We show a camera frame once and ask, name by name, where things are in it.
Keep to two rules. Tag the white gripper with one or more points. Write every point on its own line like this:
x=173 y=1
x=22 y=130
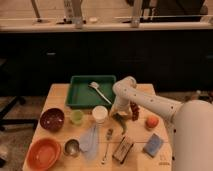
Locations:
x=121 y=105

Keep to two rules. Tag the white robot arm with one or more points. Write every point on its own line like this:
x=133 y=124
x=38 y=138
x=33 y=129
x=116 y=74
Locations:
x=192 y=124

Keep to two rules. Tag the purple bowl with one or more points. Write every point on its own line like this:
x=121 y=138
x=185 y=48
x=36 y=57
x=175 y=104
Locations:
x=52 y=119

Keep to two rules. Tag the orange bowl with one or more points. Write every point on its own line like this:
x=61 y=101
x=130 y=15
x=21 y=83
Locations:
x=43 y=154

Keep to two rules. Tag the red grapes bunch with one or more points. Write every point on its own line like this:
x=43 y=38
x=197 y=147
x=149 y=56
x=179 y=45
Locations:
x=135 y=111

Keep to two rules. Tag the white cup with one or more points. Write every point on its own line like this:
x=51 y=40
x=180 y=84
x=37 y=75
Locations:
x=100 y=113

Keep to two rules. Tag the metal fork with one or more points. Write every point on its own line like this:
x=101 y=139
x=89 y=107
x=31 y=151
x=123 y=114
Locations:
x=108 y=138

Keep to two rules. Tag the orange peach fruit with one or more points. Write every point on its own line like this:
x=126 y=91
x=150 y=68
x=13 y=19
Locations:
x=151 y=122

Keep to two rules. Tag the green plastic tray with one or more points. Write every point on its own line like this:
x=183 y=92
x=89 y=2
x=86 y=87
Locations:
x=81 y=96

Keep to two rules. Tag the black and white box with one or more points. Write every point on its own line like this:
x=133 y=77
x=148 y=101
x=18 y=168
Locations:
x=123 y=149

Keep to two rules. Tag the green cup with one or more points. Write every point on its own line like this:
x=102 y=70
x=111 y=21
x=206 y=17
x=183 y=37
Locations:
x=76 y=117

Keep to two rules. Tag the light blue cloth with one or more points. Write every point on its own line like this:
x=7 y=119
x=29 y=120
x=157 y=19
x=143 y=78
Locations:
x=88 y=142

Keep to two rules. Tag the blue sponge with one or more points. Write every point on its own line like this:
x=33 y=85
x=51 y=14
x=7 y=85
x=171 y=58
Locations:
x=153 y=145

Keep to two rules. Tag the small metal cup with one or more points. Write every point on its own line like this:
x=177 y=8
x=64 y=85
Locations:
x=71 y=148

